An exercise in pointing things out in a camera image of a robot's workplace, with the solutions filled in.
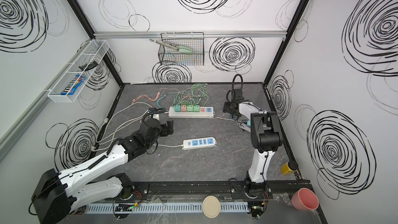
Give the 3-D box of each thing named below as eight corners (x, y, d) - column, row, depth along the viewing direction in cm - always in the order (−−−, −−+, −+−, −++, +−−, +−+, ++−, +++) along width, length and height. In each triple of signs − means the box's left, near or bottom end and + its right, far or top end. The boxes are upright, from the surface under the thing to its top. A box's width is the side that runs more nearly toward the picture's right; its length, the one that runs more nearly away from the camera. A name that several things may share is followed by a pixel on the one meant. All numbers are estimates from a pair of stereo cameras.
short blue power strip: (183, 150, 89) (182, 148, 86) (182, 142, 92) (182, 139, 90) (216, 147, 90) (217, 145, 88) (215, 138, 94) (215, 136, 91)
